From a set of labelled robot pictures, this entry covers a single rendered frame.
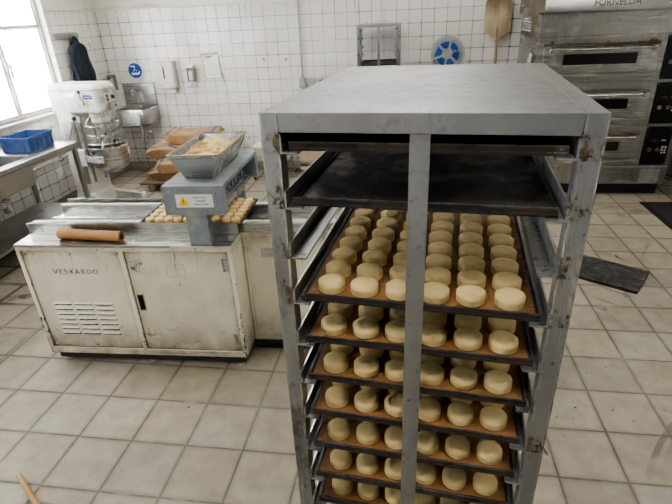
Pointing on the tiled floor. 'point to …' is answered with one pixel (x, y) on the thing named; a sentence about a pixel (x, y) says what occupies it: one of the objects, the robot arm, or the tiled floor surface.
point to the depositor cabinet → (141, 296)
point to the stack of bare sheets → (612, 274)
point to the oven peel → (497, 20)
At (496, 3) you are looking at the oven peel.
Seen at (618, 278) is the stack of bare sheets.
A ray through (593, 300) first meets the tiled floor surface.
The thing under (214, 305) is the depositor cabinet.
